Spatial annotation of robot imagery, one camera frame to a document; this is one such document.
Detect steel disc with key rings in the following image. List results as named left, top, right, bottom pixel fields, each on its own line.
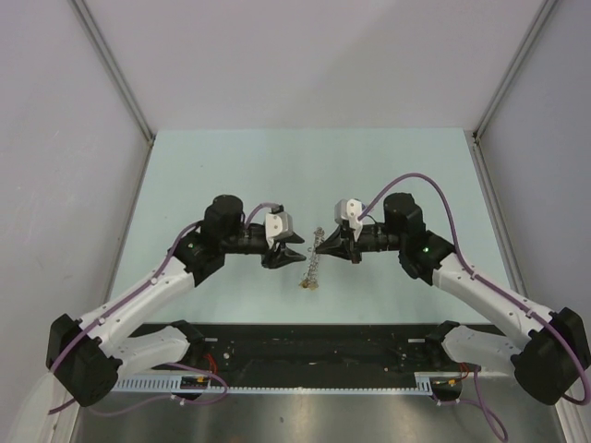
left=299, top=226, right=325, bottom=284

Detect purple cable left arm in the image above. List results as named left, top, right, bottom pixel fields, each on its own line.
left=47, top=201, right=283, bottom=414

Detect grey slotted cable duct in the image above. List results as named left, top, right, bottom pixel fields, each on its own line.
left=113, top=370, right=432, bottom=396

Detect left aluminium frame post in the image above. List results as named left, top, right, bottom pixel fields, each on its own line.
left=68, top=0, right=156, bottom=144

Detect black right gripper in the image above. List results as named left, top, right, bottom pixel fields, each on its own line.
left=317, top=222, right=404, bottom=264

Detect right aluminium frame post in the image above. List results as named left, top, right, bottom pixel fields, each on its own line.
left=470, top=0, right=561, bottom=144

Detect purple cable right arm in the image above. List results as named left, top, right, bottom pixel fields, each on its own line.
left=357, top=173, right=586, bottom=402

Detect aluminium frame post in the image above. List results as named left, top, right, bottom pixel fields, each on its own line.
left=470, top=0, right=561, bottom=144
left=68, top=0, right=156, bottom=144

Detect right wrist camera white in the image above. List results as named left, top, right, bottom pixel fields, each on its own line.
left=334, top=198, right=364, bottom=241

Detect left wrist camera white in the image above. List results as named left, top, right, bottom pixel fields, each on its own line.
left=264, top=205, right=294, bottom=248

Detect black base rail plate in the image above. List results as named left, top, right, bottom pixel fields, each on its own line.
left=195, top=323, right=467, bottom=372

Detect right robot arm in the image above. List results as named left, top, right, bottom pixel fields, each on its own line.
left=316, top=193, right=590, bottom=405

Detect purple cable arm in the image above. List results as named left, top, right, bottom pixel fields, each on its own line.
left=47, top=201, right=283, bottom=414
left=357, top=173, right=586, bottom=402

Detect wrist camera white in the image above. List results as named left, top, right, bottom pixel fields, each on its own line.
left=264, top=205, right=294, bottom=248
left=334, top=198, right=364, bottom=241

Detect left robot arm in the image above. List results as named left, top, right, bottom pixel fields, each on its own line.
left=46, top=195, right=305, bottom=407

